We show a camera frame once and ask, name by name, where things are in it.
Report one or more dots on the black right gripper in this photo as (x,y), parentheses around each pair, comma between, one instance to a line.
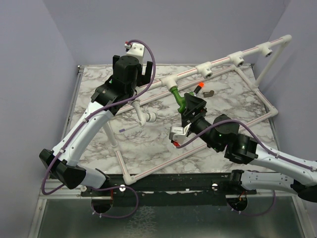
(193,104)

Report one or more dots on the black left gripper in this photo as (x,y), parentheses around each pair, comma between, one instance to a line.
(148,71)

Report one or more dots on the green water faucet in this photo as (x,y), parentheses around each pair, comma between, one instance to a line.
(179,99)

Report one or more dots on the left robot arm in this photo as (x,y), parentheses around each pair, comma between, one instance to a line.
(62,161)

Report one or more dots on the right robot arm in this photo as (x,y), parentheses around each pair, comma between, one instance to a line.
(287,173)

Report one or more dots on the grey brown small fitting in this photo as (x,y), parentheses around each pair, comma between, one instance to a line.
(208,94)

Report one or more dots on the black orange marker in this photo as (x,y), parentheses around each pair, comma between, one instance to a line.
(198,88)

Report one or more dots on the white installed faucet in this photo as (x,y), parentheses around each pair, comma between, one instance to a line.
(143,117)

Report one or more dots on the purple capped white pen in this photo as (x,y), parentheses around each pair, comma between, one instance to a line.
(128,128)

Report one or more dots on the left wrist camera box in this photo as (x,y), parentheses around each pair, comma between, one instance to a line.
(135,50)

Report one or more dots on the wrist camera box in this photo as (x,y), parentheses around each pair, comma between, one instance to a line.
(177,135)
(135,50)

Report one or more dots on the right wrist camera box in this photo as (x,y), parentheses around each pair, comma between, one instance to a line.
(177,135)

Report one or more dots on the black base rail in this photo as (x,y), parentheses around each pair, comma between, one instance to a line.
(174,190)

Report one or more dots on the white PVC pipe frame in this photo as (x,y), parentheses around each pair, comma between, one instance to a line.
(207,70)

